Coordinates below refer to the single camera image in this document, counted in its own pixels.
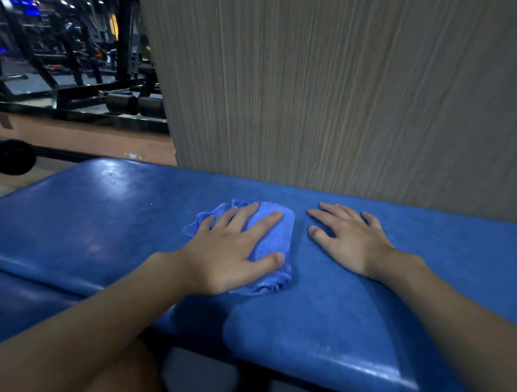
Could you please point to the person's right hand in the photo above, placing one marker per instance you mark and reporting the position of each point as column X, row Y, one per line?
column 353, row 251

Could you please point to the person's left hand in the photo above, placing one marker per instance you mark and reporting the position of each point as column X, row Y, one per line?
column 221, row 262

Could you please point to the blue microfibre cloth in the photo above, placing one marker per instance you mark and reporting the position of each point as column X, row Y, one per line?
column 277, row 236

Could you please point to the blue bench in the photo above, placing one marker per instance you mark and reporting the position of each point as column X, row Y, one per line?
column 101, row 234

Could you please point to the person's left forearm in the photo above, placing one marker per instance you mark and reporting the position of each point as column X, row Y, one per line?
column 70, row 335

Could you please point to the person's right forearm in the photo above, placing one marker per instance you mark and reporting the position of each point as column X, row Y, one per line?
column 468, row 329

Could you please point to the person's leg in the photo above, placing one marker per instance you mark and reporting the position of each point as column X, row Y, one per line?
column 130, row 376

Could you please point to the black roller pad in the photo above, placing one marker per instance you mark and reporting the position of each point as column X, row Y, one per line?
column 9, row 156

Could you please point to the black framed wall mirror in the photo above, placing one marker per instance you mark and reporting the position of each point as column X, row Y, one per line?
column 72, row 51

